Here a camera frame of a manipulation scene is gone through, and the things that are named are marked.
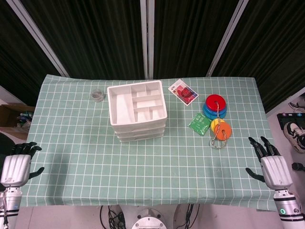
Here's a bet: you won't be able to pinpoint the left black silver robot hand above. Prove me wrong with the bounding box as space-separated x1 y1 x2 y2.
0 141 45 188

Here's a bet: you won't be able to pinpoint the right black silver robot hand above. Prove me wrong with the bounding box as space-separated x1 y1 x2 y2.
245 136 293 191

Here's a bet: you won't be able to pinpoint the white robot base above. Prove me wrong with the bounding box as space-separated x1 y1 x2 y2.
131 207 167 229

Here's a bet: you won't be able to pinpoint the white organizer trays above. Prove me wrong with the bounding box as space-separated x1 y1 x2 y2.
107 80 168 144

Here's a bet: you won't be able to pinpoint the black round seat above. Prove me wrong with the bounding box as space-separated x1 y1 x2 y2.
0 132 15 157

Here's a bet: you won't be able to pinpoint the black and white sneaker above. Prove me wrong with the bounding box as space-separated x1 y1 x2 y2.
288 94 305 113
283 121 305 154

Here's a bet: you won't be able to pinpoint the brown cardboard box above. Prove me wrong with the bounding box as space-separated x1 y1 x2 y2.
0 104 36 140

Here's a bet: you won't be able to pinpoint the black flat box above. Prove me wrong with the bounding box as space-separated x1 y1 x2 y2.
276 113 298 127

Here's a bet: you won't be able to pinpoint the green foil packet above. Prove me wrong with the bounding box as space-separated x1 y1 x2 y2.
188 112 213 137

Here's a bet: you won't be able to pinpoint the small clear glass jar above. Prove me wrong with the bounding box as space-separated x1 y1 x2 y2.
90 88 106 103

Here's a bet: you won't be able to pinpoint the green checked tablecloth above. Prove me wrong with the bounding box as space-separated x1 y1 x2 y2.
20 74 277 212

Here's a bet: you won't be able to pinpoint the red and white card packet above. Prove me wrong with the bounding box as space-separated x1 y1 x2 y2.
168 79 199 105

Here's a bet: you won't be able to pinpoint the orange stacking ring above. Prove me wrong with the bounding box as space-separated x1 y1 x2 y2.
213 123 232 141

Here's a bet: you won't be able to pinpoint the braided string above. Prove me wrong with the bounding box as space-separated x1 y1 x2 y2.
209 100 229 150

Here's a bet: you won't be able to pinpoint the yellow stacking ring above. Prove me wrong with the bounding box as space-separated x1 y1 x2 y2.
210 118 226 133

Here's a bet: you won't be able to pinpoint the light blue stacking ring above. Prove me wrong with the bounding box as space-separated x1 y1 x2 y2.
203 110 227 120

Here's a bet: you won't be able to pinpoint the dark blue stacking ring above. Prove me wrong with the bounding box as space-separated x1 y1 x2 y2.
202 102 228 117

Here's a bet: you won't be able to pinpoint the red stacking ring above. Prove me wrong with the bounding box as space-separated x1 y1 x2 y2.
206 94 226 113

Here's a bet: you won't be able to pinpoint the black cable bundle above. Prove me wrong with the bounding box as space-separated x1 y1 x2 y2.
99 205 126 229
182 203 201 229

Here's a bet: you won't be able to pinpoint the grey partition post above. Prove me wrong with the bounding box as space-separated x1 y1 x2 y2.
140 0 155 79
7 0 70 77
206 0 251 77

